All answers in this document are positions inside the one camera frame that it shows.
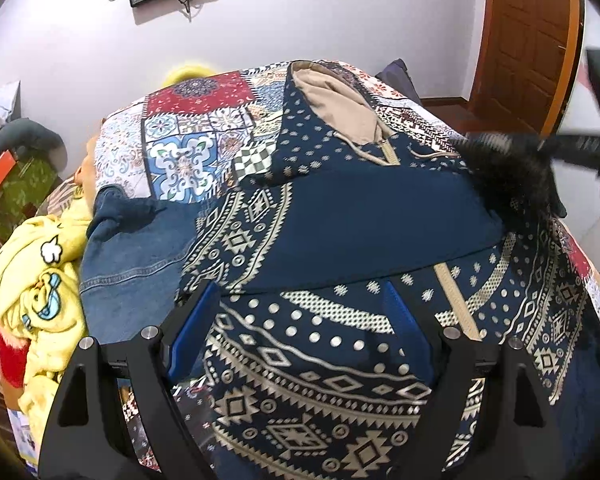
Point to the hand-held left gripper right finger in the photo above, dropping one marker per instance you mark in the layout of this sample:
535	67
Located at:
405	320

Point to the patchwork printed bedspread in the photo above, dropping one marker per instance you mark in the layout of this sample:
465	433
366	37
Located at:
180	125

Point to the grey pillow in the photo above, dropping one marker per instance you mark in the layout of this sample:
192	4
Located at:
397	75

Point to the orange pillow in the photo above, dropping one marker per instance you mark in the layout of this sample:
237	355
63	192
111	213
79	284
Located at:
85	175

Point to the blue and white box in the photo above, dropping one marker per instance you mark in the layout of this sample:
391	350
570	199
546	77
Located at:
25	435

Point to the yellow pillow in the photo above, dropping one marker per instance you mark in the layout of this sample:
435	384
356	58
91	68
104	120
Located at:
187	74

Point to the green patterned box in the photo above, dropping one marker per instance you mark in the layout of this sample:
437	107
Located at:
15	200

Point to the pile of clutter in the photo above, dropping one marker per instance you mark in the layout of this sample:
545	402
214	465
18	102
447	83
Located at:
0	110

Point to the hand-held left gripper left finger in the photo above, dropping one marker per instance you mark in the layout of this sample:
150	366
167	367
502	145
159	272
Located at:
195	330

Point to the wooden wardrobe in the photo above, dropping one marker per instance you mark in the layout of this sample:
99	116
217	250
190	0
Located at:
520	35

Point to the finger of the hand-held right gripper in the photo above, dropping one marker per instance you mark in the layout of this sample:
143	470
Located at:
580	147

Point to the navy patterned hooded jacket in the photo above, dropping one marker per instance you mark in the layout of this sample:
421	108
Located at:
355	210

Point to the grey cushion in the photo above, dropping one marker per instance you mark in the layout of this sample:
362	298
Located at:
30	135

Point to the white wardrobe door panel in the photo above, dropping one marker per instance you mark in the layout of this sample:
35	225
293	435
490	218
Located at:
587	105

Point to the yellow cartoon blanket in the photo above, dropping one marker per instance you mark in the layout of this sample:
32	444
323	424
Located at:
35	285

